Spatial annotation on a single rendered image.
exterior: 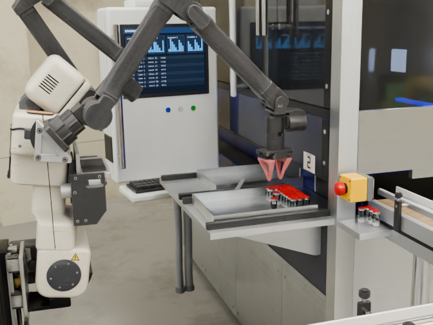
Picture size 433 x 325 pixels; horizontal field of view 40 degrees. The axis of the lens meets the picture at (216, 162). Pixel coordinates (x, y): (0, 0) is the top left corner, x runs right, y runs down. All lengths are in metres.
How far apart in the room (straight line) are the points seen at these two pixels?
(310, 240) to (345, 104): 0.46
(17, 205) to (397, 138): 3.52
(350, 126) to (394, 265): 0.50
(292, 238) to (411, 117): 0.53
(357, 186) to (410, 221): 0.18
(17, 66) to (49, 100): 2.94
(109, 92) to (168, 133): 1.04
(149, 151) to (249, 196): 0.72
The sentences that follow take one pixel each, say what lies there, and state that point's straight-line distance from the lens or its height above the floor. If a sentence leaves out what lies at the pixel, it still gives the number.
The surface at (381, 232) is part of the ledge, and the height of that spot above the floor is 0.88.
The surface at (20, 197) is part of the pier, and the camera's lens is 4.90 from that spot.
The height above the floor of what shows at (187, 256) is 0.37.
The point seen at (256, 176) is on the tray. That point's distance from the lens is 2.40.
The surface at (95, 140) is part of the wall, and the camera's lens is 5.27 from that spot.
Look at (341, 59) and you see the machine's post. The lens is 1.80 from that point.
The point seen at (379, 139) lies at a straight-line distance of 1.90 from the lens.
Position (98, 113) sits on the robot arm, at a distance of 1.67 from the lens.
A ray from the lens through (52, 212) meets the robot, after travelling 1.92.
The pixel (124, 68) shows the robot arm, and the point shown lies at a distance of 1.68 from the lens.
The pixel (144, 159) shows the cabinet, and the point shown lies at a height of 0.90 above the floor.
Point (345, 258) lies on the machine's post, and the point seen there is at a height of 0.75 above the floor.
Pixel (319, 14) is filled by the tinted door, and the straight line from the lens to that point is 1.94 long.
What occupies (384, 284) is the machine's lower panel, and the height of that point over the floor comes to 0.64.
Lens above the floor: 1.46
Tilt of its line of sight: 13 degrees down
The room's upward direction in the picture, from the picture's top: 1 degrees counter-clockwise
